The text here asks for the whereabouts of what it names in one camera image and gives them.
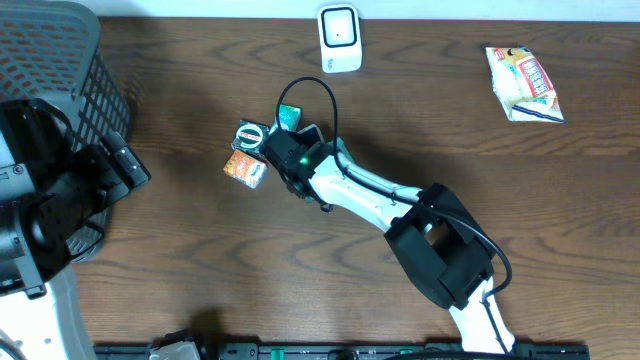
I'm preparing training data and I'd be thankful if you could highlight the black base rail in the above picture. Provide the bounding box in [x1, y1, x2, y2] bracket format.
[93, 341, 591, 360]

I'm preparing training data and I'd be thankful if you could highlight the white blue snack bag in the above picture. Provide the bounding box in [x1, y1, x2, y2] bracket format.
[484, 46, 566, 124]

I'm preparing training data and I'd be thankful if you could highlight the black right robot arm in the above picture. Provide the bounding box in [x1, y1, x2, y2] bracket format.
[260, 130, 515, 354]

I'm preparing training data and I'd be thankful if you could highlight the teal snack packet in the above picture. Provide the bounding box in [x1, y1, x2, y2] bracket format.
[337, 138, 354, 162]

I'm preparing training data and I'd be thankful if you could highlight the white barcode scanner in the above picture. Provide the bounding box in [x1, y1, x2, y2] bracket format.
[317, 4, 363, 73]

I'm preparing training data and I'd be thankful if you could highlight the dark green round-label packet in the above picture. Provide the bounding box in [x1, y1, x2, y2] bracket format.
[231, 120, 270, 158]

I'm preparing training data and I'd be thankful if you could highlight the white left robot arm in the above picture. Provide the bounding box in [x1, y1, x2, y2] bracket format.
[1, 98, 151, 359]

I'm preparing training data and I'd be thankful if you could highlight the grey plastic mesh basket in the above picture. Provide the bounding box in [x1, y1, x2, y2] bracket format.
[1, 1, 132, 263]

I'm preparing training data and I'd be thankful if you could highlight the teal white drink carton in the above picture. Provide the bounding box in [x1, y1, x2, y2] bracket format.
[270, 104, 302, 133]

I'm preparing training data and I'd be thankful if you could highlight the orange juice carton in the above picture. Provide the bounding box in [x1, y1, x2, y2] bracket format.
[223, 150, 267, 189]

